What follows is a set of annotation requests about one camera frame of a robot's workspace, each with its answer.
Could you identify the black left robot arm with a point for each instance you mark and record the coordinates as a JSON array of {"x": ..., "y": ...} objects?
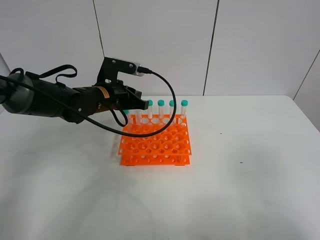
[{"x": 87, "y": 100}]

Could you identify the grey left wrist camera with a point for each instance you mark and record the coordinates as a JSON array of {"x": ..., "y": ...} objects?
[{"x": 112, "y": 66}]

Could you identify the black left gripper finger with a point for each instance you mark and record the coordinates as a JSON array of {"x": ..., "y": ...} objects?
[
  {"x": 131, "y": 102},
  {"x": 133, "y": 92}
]

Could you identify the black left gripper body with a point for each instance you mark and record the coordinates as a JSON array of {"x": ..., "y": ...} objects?
[{"x": 112, "y": 97}]

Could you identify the clear test tube teal cap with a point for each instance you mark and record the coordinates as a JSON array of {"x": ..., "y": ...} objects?
[{"x": 126, "y": 116}]

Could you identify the orange test tube rack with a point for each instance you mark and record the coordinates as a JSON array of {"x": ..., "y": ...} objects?
[{"x": 170, "y": 147}]

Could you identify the test tube row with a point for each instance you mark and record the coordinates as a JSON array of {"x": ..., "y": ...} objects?
[
  {"x": 138, "y": 116},
  {"x": 171, "y": 108},
  {"x": 161, "y": 106},
  {"x": 184, "y": 104},
  {"x": 150, "y": 109}
]

